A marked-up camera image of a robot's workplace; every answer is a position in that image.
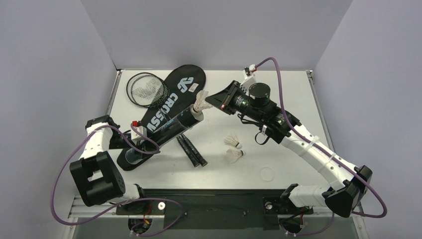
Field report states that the white shuttlecock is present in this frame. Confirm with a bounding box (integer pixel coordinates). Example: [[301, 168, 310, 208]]
[[192, 90, 213, 113], [225, 149, 245, 164], [224, 133, 242, 149]]

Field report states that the black shuttlecock tube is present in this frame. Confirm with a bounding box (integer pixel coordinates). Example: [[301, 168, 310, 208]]
[[120, 105, 204, 167]]

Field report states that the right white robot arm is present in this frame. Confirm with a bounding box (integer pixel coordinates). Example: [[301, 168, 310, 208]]
[[206, 81, 373, 218]]

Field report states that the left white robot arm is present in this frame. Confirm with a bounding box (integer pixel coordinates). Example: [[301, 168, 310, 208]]
[[69, 115, 148, 214]]

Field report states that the black badminton racket lower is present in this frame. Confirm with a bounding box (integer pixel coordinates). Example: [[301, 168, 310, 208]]
[[126, 72, 208, 167]]

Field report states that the black badminton racket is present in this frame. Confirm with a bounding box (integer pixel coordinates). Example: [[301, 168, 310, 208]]
[[126, 72, 208, 167], [125, 72, 202, 168]]

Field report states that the black badminton racket upper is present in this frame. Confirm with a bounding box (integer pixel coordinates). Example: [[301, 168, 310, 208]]
[[125, 72, 202, 168]]

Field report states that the black Crossway racket bag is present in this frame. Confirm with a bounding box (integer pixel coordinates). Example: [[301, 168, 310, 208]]
[[116, 64, 207, 171]]

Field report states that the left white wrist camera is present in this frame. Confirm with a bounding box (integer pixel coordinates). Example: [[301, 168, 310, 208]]
[[130, 120, 146, 143]]

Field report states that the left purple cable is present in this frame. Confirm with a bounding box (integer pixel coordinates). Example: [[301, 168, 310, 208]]
[[50, 121, 184, 238]]

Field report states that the purple cable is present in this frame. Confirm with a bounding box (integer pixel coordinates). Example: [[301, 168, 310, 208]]
[[250, 57, 388, 237], [50, 121, 184, 238]]

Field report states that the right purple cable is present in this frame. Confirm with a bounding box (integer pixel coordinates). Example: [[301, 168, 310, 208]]
[[250, 57, 388, 237]]

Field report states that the aluminium frame rail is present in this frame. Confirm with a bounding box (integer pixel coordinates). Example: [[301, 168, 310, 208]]
[[67, 194, 365, 219]]

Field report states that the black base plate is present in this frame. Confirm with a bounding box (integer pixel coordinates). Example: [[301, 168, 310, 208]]
[[116, 189, 314, 230]]

